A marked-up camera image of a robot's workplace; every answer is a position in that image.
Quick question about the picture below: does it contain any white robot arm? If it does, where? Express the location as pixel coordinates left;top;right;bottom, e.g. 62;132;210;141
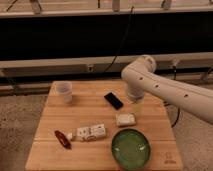
121;55;213;125

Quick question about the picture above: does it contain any white small box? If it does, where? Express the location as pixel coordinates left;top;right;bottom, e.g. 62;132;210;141
116;114;136;127

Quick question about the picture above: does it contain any black smartphone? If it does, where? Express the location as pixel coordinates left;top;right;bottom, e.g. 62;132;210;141
104;93;123;110

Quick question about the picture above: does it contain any green ceramic plate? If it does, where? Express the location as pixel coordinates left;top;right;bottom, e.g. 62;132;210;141
111;129;151;171

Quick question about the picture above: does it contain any wooden cutting board table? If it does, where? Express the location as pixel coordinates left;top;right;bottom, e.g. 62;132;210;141
25;80;183;171

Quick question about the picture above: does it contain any small white cap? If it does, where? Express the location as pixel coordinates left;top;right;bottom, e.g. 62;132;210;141
67;133;73;141

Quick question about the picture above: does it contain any red brown small object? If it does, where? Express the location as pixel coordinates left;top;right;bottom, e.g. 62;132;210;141
55;130;71;149

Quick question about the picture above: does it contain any black cable at right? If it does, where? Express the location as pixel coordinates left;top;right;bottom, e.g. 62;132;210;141
163;99;181;128

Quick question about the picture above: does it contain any black hanging cable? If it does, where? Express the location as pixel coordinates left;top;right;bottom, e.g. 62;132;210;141
101;5;135;74

